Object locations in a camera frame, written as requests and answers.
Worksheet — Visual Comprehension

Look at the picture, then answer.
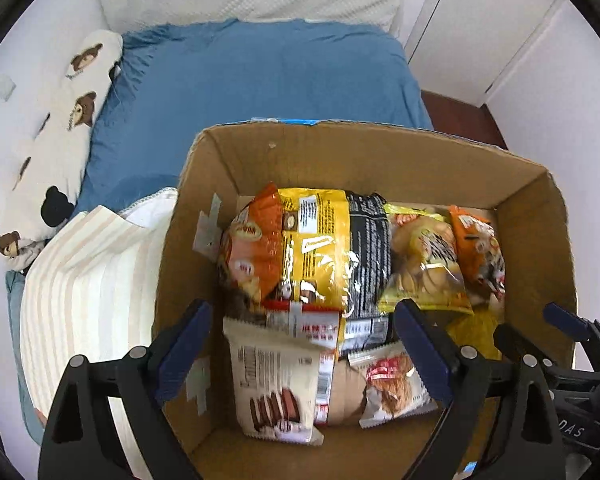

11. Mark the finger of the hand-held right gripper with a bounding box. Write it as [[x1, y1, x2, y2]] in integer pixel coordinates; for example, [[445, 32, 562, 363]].
[[543, 302, 600, 378], [492, 322, 556, 370]]

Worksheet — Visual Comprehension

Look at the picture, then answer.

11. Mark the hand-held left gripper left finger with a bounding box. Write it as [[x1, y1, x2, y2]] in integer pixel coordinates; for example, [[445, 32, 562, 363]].
[[39, 299, 213, 480]]

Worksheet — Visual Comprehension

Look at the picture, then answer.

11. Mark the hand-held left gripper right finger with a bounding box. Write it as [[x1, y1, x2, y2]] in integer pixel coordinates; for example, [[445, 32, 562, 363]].
[[392, 299, 566, 480]]

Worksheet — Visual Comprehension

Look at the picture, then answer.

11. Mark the gold yellow snack packet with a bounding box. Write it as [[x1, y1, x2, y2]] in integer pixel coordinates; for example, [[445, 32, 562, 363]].
[[445, 309, 503, 358]]

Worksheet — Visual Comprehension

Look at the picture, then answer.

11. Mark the white red meat snack packet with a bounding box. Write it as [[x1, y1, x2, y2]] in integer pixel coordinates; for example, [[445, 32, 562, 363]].
[[347, 341, 439, 429]]

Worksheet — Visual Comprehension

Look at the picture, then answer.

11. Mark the white chocolate biscuit packet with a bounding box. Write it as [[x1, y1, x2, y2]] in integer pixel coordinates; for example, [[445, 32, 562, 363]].
[[223, 316, 327, 447]]

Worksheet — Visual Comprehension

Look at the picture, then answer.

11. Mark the orange panda snack packet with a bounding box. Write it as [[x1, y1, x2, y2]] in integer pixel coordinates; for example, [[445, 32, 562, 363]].
[[217, 183, 294, 312], [448, 204, 507, 307]]

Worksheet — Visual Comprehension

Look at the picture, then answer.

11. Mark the yellow cookie packet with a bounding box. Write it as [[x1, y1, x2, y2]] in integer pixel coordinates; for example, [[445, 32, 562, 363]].
[[377, 203, 474, 317]]

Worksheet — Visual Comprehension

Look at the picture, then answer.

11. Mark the long red white snack packet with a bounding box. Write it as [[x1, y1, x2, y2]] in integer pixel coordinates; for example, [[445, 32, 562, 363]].
[[264, 300, 344, 427]]

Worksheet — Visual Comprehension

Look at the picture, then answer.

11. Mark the yellow black snack packet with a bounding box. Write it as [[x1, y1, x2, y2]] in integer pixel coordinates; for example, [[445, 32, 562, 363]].
[[274, 187, 397, 352]]

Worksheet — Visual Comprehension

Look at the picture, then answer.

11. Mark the blue printed cardboard box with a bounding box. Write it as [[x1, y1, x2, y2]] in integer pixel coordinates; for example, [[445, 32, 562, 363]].
[[152, 118, 579, 480]]

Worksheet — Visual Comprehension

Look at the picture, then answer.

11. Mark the striped pink cat print blanket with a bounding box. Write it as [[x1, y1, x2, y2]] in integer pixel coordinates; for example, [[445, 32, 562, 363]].
[[20, 187, 181, 480]]

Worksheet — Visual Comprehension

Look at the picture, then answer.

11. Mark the teal cloth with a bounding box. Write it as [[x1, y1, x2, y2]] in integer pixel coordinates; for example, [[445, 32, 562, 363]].
[[4, 269, 47, 443]]

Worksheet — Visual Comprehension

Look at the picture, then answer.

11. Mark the bear print long pillow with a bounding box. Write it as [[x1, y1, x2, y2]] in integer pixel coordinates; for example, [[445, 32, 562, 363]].
[[0, 29, 124, 267]]

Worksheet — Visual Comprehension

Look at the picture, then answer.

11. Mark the blue bed sheet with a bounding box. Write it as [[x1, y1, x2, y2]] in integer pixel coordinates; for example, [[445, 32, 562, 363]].
[[72, 18, 434, 217]]

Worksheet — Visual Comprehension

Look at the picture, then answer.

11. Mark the white door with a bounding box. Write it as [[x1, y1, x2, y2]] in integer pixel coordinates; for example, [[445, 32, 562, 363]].
[[406, 0, 567, 107]]

